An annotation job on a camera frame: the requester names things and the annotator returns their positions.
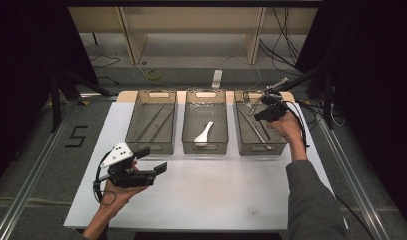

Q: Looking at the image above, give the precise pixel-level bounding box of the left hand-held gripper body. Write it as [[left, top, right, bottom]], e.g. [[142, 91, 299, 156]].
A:
[[100, 141, 157, 188]]

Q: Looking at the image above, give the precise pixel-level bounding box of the white ceramic spoon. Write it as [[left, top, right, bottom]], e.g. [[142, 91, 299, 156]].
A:
[[193, 120, 215, 144]]

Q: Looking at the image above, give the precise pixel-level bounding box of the person's left hand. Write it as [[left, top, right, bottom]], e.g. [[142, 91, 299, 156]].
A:
[[100, 159, 149, 209]]

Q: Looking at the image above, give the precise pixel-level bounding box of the white power strip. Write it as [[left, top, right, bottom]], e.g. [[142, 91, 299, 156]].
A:
[[211, 69, 223, 90]]

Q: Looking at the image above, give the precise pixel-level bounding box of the white floor cable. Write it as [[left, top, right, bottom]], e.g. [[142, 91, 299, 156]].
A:
[[220, 54, 263, 92]]

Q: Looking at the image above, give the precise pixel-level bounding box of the person's right hand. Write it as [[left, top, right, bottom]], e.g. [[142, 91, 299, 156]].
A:
[[265, 111, 305, 151]]

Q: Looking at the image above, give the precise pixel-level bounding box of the metal chopstick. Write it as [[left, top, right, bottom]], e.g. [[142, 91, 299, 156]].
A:
[[150, 108, 176, 143], [134, 103, 167, 143]]

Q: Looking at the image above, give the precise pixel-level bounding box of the yellow tape roll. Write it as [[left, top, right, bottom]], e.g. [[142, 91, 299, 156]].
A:
[[146, 68, 163, 82]]

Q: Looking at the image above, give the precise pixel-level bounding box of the metal table knife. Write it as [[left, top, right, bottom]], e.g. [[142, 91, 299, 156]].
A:
[[236, 105, 274, 151]]

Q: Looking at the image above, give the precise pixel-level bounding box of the black cable bundle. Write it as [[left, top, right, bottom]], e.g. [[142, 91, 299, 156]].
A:
[[259, 6, 304, 78]]

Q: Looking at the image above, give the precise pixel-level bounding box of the thin black floor cable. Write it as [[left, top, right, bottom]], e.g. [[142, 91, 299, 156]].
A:
[[335, 194, 369, 240]]

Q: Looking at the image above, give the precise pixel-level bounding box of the hand-held gripper cable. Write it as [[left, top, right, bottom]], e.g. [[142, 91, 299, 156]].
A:
[[284, 99, 310, 149], [92, 150, 114, 204]]

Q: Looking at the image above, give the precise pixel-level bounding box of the beige wooden shelf unit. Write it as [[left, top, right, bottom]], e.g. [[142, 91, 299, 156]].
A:
[[67, 6, 319, 66]]

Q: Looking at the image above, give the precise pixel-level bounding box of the black curtain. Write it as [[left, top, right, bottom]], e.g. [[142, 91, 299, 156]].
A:
[[0, 0, 99, 188], [295, 0, 407, 231]]

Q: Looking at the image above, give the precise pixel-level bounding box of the smoky clear plastic bin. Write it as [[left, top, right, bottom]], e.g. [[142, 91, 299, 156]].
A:
[[233, 89, 289, 157], [181, 89, 230, 155], [124, 89, 177, 156]]

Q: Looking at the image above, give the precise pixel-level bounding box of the aluminium floor rail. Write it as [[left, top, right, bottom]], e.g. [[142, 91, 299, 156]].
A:
[[0, 99, 75, 240], [315, 116, 392, 240]]

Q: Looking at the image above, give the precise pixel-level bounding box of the right hand-held gripper cable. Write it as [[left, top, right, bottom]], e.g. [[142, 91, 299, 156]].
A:
[[284, 99, 310, 149]]

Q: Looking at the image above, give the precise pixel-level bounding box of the left hand-held gripper cable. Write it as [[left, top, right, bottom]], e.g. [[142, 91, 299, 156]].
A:
[[92, 150, 114, 204]]

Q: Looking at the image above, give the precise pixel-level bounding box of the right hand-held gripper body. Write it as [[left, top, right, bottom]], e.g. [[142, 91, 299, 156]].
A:
[[262, 77, 289, 123]]

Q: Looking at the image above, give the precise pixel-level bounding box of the black metal stand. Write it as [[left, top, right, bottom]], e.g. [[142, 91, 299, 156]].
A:
[[49, 66, 112, 133], [279, 63, 335, 130]]

